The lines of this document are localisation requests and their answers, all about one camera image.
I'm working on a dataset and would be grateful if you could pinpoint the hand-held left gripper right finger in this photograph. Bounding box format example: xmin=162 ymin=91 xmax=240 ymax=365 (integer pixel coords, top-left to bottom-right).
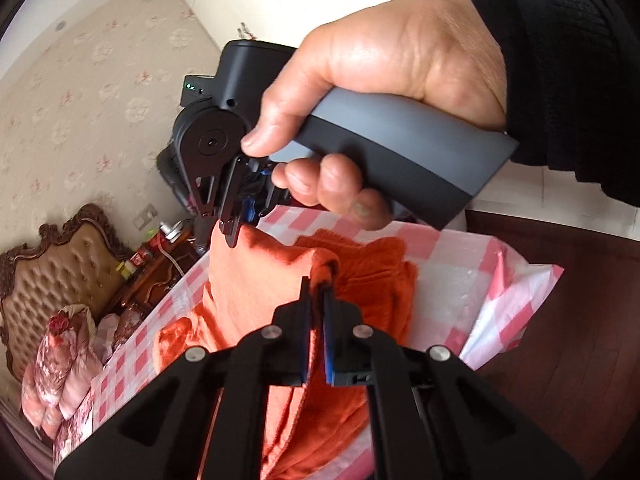
xmin=322 ymin=290 xmax=583 ymax=480

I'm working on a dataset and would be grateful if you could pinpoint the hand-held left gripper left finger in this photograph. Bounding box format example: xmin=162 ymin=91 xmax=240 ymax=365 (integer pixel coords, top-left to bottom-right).
xmin=54 ymin=276 xmax=311 ymax=480

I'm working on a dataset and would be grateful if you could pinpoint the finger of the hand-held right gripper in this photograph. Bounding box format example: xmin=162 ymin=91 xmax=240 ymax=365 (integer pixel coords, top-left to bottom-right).
xmin=187 ymin=160 xmax=219 ymax=219
xmin=217 ymin=157 xmax=247 ymax=249

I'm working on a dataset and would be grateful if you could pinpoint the orange towel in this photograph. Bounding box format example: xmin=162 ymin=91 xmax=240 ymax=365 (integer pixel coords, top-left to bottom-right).
xmin=159 ymin=220 xmax=420 ymax=480

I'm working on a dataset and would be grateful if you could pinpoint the person's right hand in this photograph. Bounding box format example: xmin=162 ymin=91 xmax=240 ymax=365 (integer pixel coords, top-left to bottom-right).
xmin=241 ymin=0 xmax=508 ymax=227

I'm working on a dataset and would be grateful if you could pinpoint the dark wooden nightstand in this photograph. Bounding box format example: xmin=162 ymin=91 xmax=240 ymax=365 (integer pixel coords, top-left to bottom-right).
xmin=100 ymin=220 xmax=211 ymax=326

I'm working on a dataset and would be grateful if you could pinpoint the pink checked tablecloth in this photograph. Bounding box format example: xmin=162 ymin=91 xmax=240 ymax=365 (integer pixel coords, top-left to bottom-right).
xmin=52 ymin=205 xmax=566 ymax=480

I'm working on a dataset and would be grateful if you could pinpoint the tufted brown headboard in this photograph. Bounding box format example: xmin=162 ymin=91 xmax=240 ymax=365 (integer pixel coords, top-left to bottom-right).
xmin=0 ymin=203 xmax=133 ymax=386

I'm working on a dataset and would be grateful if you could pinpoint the floral pink quilt pile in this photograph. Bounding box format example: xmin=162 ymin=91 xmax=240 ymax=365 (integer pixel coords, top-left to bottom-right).
xmin=21 ymin=304 xmax=146 ymax=461

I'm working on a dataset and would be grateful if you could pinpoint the wall socket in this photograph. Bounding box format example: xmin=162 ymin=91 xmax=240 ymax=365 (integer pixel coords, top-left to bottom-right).
xmin=132 ymin=204 xmax=161 ymax=231

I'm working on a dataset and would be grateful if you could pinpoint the white charger cable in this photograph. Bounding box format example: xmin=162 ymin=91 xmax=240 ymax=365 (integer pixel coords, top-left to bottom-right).
xmin=159 ymin=237 xmax=187 ymax=279

